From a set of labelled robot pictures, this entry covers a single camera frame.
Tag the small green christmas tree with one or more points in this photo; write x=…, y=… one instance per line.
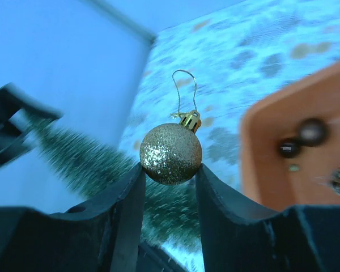
x=88, y=167

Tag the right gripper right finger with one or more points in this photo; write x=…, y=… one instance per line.
x=239, y=234

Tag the gold glitter ball ornament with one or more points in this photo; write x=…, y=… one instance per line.
x=171, y=154

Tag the floral patterned table mat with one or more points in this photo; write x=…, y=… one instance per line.
x=226, y=63

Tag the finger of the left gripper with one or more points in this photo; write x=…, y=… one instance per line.
x=13, y=133

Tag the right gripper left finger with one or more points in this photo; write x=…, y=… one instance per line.
x=100, y=234

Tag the dark brown bauble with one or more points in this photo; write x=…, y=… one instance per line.
x=289, y=148
x=312, y=132

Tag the orange plastic bin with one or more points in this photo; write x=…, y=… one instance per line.
x=277, y=182

